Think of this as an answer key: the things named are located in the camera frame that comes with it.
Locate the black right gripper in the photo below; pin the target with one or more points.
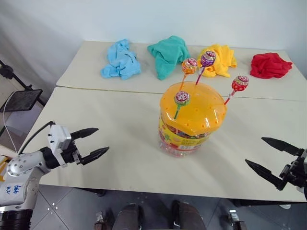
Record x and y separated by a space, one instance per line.
296 172

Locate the yellow box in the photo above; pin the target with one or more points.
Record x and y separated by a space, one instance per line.
2 171

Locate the light blue cloth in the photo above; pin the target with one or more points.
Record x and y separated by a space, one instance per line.
121 60

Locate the clear lollipop jar orange lid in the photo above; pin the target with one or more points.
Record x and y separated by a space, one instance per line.
194 112

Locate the black tablet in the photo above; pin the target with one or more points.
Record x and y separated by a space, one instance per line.
22 100

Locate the red wrapped lollipop green stick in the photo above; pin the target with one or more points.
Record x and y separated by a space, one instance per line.
182 98

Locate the orange wrapped lollipop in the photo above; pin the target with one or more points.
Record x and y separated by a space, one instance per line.
189 65

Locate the black tablet stand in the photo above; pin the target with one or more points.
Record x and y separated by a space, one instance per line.
14 76

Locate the purple wrapped lollipop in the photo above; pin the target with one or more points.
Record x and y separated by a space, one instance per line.
208 59

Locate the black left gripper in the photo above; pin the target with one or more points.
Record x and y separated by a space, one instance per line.
72 152

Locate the red cloth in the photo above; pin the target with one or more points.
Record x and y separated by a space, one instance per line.
269 65

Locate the dark rounded shape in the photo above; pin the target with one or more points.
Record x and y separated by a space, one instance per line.
189 215
128 218

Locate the teal green cloth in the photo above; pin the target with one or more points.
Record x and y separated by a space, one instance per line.
168 54

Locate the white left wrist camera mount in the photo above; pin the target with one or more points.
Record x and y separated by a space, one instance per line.
58 139

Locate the yellow cloth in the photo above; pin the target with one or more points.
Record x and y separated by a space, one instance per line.
224 61

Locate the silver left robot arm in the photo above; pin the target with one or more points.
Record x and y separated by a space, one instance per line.
22 167

